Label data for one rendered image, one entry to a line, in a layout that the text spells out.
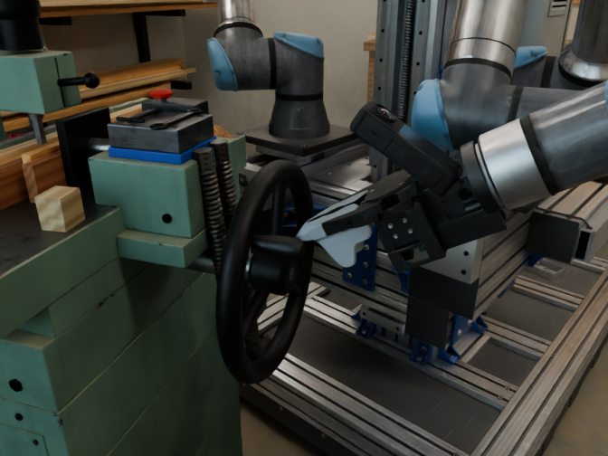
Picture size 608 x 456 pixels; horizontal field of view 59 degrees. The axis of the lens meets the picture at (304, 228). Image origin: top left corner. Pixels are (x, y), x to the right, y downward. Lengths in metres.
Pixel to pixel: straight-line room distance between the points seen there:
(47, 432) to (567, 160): 0.62
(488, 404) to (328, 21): 3.14
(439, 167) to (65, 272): 0.41
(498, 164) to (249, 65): 0.84
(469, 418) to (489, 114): 0.94
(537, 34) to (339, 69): 2.75
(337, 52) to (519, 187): 3.61
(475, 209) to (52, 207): 0.44
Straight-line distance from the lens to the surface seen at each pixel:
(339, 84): 4.08
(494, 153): 0.50
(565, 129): 0.49
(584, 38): 0.94
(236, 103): 4.54
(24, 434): 0.75
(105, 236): 0.68
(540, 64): 1.01
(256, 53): 1.25
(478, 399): 1.46
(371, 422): 1.32
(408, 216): 0.52
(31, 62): 0.75
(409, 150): 0.51
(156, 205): 0.66
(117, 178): 0.68
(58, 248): 0.62
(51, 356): 0.65
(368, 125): 0.51
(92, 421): 0.75
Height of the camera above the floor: 1.15
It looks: 25 degrees down
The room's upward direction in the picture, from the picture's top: straight up
